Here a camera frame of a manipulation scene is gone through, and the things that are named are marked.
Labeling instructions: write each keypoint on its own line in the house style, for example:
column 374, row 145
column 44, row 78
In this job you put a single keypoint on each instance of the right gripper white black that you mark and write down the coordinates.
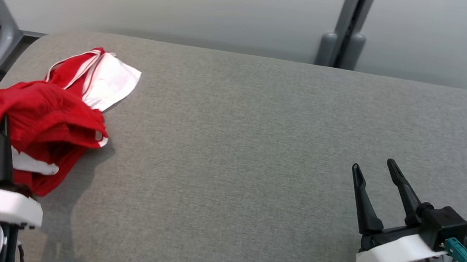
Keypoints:
column 395, row 252

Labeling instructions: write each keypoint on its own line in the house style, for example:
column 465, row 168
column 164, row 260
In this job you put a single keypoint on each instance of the red shorts with white trim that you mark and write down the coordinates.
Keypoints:
column 42, row 113

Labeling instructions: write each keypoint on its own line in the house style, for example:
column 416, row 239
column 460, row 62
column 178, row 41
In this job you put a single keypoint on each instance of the red basketball jersey number 23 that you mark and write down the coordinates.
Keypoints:
column 111, row 82

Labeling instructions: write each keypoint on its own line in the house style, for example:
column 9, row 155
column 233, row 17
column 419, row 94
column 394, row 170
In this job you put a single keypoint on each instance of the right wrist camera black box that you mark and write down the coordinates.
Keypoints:
column 447, row 225

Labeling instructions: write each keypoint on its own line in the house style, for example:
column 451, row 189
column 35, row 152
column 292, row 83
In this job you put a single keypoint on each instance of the grey partition post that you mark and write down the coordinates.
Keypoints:
column 342, row 33

